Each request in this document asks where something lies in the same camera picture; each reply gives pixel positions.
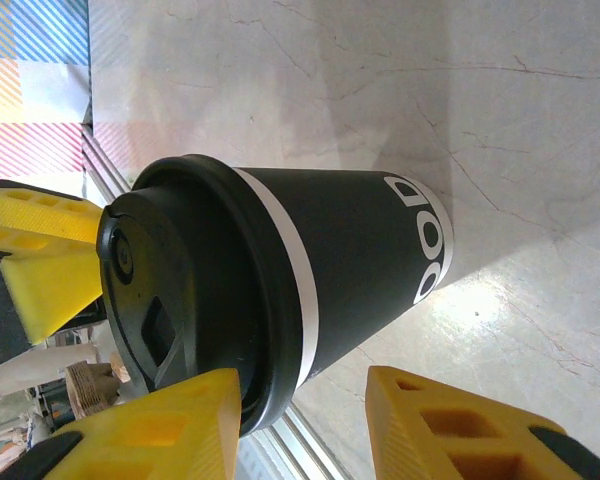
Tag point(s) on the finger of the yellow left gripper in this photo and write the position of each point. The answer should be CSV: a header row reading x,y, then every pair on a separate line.
x,y
50,290
40,210

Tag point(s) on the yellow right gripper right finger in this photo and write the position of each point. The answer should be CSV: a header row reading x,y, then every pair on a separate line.
x,y
430,440

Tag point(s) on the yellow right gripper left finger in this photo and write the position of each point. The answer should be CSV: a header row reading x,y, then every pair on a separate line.
x,y
155,440

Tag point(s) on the black paper coffee cup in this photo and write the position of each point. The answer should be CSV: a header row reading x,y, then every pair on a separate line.
x,y
360,250

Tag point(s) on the brown cardboard cup carrier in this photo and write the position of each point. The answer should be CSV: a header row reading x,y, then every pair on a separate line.
x,y
92,390

